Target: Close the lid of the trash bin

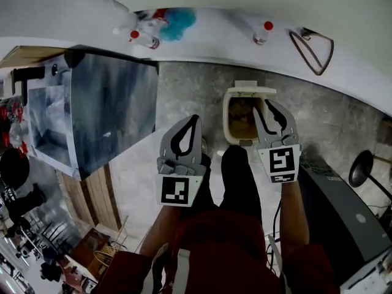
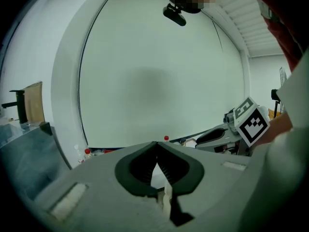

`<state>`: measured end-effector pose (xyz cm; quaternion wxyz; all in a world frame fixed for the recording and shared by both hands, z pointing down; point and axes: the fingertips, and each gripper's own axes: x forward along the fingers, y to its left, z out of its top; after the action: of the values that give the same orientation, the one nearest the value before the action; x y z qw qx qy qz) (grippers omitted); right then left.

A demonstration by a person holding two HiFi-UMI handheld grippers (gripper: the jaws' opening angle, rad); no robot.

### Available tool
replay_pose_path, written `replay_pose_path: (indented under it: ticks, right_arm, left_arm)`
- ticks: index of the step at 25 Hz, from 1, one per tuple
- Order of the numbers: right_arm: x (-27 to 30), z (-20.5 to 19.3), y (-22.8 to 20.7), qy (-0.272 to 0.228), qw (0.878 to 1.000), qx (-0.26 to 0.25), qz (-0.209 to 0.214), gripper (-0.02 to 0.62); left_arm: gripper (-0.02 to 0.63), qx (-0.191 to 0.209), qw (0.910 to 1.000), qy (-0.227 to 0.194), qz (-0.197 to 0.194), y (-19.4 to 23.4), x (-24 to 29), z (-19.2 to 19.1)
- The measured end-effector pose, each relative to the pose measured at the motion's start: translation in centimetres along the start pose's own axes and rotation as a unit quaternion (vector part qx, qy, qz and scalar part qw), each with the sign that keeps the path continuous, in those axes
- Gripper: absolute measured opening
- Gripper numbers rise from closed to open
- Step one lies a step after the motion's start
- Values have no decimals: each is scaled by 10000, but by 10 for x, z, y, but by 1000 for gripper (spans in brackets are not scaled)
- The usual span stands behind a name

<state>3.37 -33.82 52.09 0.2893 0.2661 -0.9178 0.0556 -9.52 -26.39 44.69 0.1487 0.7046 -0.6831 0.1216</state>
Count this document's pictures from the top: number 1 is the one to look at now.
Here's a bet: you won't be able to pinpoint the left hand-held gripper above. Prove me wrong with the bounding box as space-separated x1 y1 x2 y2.
154 115 207 208

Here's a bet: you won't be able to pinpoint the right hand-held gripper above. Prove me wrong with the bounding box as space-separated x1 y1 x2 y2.
252 99 303 184

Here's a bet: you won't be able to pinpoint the white round object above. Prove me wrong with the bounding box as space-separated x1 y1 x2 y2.
234 80 277 99

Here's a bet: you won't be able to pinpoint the beige trash bin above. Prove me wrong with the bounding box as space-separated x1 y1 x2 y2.
222 87 267 148

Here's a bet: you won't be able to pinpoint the person's left forearm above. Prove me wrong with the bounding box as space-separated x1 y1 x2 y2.
139 205 182 258

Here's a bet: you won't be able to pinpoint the person's right forearm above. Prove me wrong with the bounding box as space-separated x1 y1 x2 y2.
279 181 311 256

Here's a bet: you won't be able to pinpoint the person's grey shoe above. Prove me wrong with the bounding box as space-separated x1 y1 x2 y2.
199 135 211 155

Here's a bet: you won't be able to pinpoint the person's black trousers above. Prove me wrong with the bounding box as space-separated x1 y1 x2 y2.
179 144 264 226

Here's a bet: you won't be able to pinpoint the grey marble pattern box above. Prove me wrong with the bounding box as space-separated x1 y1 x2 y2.
26 52 159 182

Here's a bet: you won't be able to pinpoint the clear bottle red cap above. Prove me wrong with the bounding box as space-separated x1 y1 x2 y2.
252 21 274 47
128 29 160 50

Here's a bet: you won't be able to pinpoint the wooden plank panel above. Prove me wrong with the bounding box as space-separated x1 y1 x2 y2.
56 162 123 232

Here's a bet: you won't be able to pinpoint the person's red shirt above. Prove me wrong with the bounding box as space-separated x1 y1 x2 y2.
94 209 341 294

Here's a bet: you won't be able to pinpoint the white window sill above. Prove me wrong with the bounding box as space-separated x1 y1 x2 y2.
131 7 392 118

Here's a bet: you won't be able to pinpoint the white power strip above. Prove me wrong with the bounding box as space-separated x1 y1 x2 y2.
268 233 283 277

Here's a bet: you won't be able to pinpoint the blue fluffy duster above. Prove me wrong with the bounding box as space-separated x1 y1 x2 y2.
158 7 197 42

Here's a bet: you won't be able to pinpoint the wicker basket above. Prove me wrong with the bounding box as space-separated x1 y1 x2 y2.
93 244 119 271

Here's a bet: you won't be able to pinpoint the brown cardboard box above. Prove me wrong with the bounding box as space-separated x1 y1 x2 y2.
70 227 110 277

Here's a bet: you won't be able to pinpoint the clear bottle white cap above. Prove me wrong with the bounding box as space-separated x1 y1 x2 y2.
111 10 140 37

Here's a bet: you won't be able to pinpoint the red crumpled wrapper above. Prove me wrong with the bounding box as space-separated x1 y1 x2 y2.
153 7 168 23

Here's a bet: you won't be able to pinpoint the black office chair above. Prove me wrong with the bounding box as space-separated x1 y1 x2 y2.
0 147 47 226

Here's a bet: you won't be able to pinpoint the pile of clear plastic bottles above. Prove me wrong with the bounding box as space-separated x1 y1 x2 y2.
0 98 31 159

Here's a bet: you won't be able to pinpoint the white box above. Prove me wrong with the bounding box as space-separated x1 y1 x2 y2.
339 249 392 291

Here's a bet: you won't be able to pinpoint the brown wooden board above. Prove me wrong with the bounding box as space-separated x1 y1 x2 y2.
0 45 69 70

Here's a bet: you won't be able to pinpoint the brown triangular frame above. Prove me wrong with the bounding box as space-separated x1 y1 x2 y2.
288 27 335 77

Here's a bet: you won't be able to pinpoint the black cable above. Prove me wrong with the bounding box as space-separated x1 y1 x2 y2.
273 199 283 241

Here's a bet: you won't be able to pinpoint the black metal bracket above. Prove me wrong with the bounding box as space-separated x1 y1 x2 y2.
11 66 46 106

